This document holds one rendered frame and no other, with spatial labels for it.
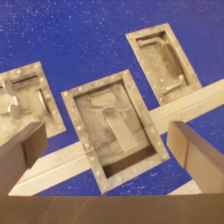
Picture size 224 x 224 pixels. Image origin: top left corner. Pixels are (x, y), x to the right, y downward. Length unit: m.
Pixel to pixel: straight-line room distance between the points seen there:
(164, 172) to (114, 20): 0.30
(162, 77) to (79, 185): 0.25
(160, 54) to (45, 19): 0.23
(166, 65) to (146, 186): 0.24
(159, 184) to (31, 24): 0.36
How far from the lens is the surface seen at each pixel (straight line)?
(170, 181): 0.31
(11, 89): 0.27
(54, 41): 0.33
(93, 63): 0.30
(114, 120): 0.26
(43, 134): 0.17
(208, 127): 0.35
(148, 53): 0.36
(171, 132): 0.16
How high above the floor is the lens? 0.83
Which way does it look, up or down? 13 degrees down
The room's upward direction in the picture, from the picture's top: 112 degrees counter-clockwise
